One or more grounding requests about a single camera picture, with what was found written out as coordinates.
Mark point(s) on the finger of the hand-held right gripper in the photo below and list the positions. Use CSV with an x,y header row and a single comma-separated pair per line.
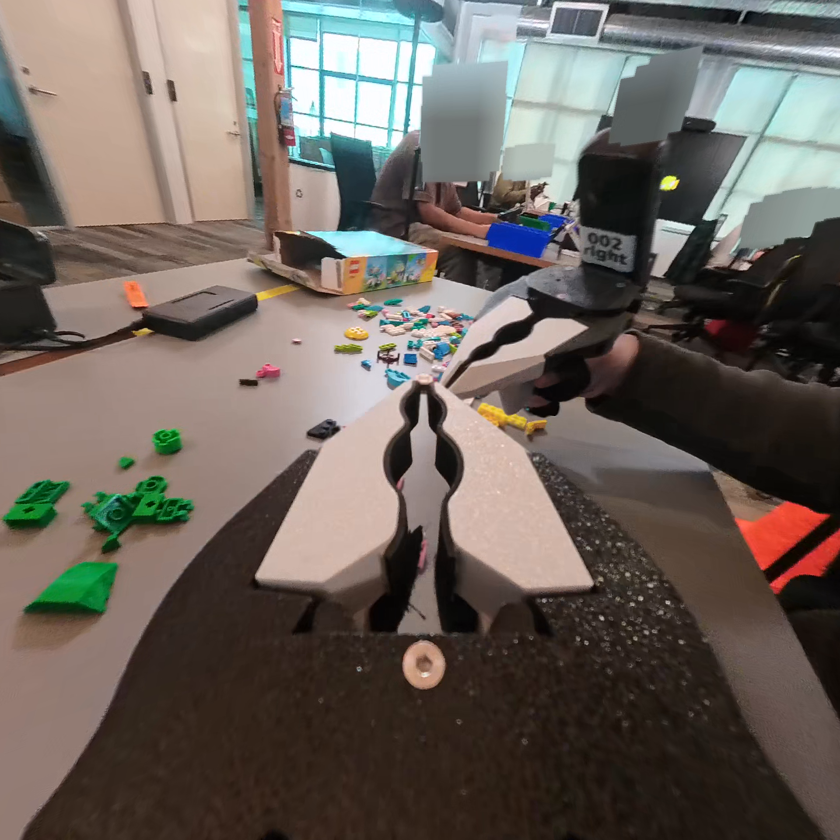
x,y
531,354
499,318

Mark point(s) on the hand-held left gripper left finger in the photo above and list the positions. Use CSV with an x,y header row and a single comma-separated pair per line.
x,y
328,525

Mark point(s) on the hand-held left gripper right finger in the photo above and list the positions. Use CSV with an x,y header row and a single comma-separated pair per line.
x,y
518,525

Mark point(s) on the pile of colourful toy bricks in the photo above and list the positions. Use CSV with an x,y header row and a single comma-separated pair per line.
x,y
420,328

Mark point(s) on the person's right forearm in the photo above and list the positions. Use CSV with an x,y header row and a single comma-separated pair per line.
x,y
722,420

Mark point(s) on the grey desk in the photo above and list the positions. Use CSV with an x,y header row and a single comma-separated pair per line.
x,y
164,394

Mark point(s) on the wooden work table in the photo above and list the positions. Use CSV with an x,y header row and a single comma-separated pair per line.
x,y
485,253

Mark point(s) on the large yellow plate brick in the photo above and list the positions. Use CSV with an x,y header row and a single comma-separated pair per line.
x,y
502,415

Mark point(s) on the blue storage bin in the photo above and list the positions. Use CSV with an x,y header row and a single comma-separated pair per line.
x,y
518,239

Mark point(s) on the green storage bin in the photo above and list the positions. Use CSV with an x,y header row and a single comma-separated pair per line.
x,y
537,223

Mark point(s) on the black monitor on stand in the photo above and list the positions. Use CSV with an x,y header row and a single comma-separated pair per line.
x,y
705,177

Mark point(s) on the dark brown wedge brick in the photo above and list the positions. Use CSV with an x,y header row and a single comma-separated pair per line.
x,y
323,430

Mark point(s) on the teal arch brick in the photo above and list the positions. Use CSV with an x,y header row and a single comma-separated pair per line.
x,y
397,377

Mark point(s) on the yellow cardboard toy box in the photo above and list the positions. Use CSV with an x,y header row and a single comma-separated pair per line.
x,y
380,262

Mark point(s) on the yellow dome brick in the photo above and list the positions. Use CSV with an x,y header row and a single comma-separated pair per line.
x,y
355,333

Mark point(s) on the magenta toy brick piece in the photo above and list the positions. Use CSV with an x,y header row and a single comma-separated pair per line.
x,y
268,371

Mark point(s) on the large frosted window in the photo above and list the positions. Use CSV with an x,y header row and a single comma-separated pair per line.
x,y
774,118

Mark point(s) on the white ceiling vent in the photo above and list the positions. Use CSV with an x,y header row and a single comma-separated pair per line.
x,y
577,19

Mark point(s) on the group of green toy bricks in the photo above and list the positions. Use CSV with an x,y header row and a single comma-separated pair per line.
x,y
131,505

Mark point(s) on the white recycling cabinet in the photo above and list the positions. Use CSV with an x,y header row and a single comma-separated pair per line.
x,y
315,197

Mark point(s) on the black floor lamp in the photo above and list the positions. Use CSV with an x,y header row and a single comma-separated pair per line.
x,y
417,65

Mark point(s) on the black flat case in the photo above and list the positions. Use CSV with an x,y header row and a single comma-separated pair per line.
x,y
197,312

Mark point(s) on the teal framed window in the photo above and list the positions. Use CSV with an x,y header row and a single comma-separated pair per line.
x,y
361,85

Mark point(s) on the red fire extinguisher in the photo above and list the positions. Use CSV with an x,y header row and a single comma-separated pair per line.
x,y
286,118

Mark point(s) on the wooden pillar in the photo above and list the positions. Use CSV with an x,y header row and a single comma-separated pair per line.
x,y
269,131

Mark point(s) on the small orange tag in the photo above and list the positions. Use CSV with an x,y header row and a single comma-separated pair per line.
x,y
136,294

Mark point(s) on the person's torso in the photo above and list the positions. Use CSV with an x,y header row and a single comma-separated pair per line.
x,y
817,656

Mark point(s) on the white door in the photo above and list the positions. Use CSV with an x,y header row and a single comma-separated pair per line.
x,y
203,111
79,111

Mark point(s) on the black battery charger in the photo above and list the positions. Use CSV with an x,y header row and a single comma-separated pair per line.
x,y
23,289

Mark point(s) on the silver ceiling duct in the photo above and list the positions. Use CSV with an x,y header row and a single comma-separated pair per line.
x,y
722,33

